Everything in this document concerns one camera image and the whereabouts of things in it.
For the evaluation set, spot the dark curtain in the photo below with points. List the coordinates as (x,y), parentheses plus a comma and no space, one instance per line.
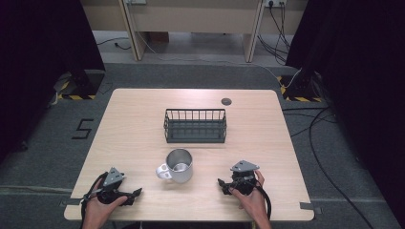
(35,63)
(363,79)

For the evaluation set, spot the grey tape strip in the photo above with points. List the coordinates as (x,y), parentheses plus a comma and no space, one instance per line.
(71,202)
(310,206)

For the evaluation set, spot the white wall socket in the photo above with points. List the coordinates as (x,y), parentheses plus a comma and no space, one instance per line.
(275,2)

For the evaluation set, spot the grey round table grommet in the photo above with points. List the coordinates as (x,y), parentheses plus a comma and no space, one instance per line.
(226,101)

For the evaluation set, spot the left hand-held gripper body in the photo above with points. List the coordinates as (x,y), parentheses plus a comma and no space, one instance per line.
(112,178)

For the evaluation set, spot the person's right hand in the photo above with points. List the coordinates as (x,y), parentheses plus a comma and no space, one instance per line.
(254,202)

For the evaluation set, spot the beige wooden desk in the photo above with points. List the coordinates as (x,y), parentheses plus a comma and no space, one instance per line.
(197,16)

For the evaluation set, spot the black stand base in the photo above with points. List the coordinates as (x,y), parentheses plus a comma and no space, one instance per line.
(301,86)
(87,83)

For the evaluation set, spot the person's left hand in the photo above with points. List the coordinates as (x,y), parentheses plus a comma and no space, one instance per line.
(95,208)

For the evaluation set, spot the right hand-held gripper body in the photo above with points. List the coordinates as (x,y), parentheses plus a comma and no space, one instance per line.
(243,181)

